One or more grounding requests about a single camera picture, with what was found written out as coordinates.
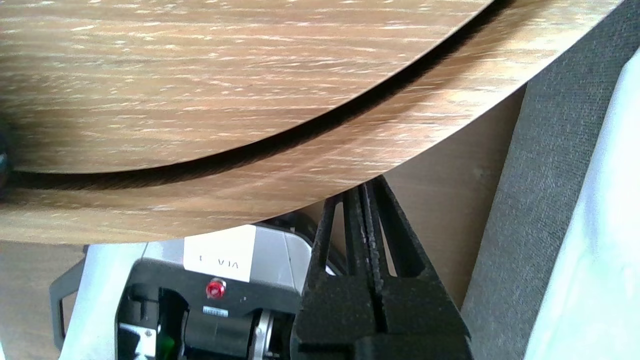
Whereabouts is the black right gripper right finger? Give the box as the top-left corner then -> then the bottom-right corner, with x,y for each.
367,175 -> 470,335

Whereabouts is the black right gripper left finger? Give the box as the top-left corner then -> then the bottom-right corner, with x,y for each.
292,187 -> 383,346

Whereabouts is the round wooden side table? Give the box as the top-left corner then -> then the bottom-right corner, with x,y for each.
0,0 -> 626,246

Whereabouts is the white labelled robot housing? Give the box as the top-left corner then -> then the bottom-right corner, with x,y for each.
50,225 -> 341,360

